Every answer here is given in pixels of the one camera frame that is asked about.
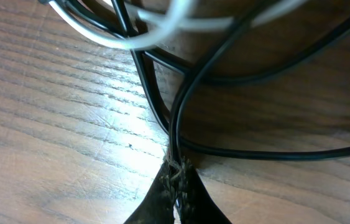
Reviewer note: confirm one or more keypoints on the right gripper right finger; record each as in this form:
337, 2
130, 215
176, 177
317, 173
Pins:
194, 204

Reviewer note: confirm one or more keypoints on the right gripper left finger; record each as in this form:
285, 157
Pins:
158, 204

